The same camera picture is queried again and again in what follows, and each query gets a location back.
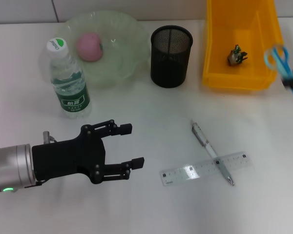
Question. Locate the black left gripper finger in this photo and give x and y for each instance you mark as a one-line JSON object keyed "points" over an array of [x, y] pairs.
{"points": [[138, 162], [125, 129]]}

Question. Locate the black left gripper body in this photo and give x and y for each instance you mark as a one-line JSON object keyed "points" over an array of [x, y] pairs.
{"points": [[68, 158]]}

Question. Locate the blue scissors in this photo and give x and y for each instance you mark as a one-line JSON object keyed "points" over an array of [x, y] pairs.
{"points": [[282, 65]]}

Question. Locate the clear green-label water bottle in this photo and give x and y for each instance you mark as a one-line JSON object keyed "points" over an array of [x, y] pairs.
{"points": [[70, 92]]}

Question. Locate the pink peach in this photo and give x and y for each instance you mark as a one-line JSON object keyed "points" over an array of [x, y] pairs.
{"points": [[89, 47]]}

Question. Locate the transparent plastic ruler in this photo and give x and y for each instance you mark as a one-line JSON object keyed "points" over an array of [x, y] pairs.
{"points": [[185, 171]]}

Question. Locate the green glass fruit plate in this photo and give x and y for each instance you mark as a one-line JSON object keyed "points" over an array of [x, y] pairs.
{"points": [[122, 56]]}

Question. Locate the silver white pen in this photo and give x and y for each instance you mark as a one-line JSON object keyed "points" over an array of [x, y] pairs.
{"points": [[211, 148]]}

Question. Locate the black mesh pen holder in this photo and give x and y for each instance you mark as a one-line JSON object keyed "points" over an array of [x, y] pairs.
{"points": [[169, 68]]}

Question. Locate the yellow plastic bin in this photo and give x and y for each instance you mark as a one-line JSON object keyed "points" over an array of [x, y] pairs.
{"points": [[256, 61]]}

